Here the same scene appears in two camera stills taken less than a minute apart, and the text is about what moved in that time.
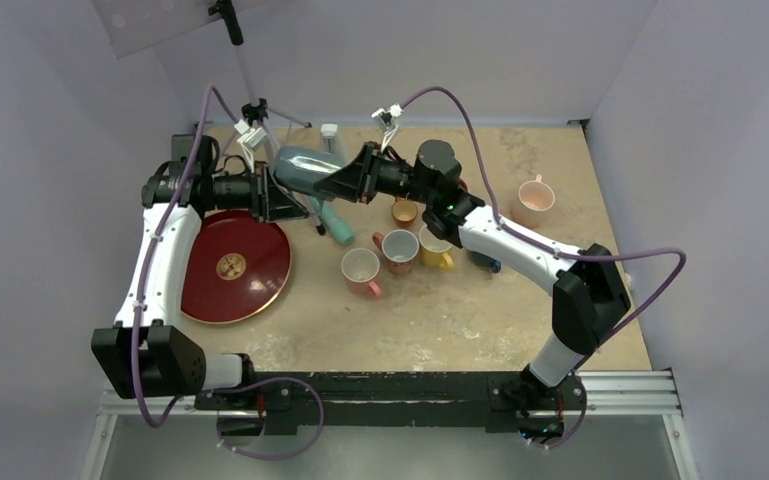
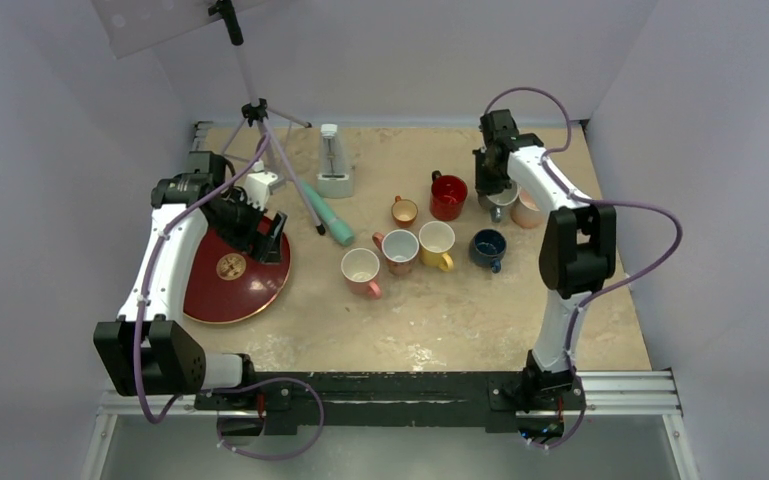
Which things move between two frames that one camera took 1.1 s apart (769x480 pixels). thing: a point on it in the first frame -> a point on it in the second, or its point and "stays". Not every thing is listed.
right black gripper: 358,182 -> 484,185
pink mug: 360,268 stays
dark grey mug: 301,167 -> 496,204
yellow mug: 434,250 stays
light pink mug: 534,198 stays
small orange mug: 404,213 stays
